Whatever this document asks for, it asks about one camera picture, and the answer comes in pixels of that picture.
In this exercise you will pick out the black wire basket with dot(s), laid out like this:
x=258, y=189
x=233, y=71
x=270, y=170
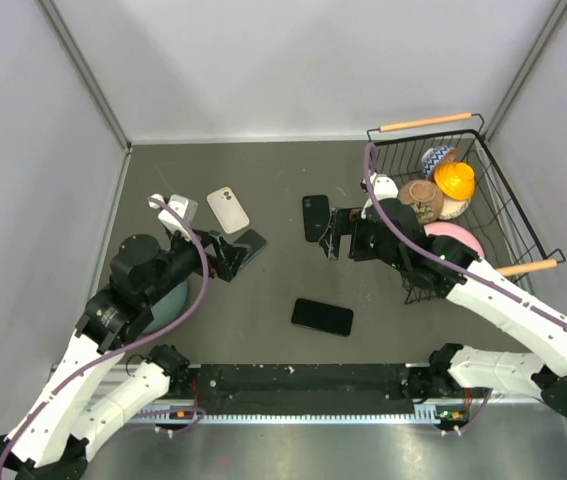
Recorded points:
x=493, y=214

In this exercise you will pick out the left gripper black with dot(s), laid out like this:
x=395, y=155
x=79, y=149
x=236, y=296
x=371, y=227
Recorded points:
x=229, y=256

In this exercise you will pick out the aluminium frame rail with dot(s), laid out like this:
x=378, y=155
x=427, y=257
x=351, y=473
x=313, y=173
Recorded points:
x=297, y=390

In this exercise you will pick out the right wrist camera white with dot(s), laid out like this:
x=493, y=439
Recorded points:
x=383, y=186

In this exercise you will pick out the grey blue bowl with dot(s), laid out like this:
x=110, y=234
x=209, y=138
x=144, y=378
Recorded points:
x=168, y=308

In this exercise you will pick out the pink plate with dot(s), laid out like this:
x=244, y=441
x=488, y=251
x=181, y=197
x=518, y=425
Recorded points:
x=442, y=228

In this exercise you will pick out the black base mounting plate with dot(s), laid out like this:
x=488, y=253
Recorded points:
x=310, y=389

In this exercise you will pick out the teal smartphone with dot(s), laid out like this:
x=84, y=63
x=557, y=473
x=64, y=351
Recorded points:
x=254, y=242

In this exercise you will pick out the black phone case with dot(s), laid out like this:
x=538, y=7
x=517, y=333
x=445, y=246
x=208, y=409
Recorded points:
x=316, y=216

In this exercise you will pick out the black smartphone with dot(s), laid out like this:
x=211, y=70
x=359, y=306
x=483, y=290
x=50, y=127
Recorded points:
x=322, y=317

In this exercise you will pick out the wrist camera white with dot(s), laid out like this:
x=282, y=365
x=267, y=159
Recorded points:
x=184, y=207
x=383, y=186

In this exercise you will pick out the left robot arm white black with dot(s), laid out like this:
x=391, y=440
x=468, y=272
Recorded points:
x=62, y=432

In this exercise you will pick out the white ceramic bowl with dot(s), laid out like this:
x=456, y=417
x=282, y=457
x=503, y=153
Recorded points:
x=452, y=208

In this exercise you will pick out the brown ceramic bowl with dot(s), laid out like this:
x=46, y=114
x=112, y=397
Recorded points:
x=424, y=197

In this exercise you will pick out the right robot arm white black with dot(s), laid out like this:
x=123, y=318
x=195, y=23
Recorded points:
x=388, y=231

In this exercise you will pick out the blue white patterned bowl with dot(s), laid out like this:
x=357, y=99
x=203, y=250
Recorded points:
x=435, y=156

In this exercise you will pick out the beige phone case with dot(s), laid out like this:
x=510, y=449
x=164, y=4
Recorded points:
x=228, y=210

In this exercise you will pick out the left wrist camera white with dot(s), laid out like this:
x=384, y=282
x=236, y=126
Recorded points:
x=184, y=207

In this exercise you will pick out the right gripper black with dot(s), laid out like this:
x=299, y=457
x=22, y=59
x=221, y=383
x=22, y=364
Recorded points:
x=349, y=221

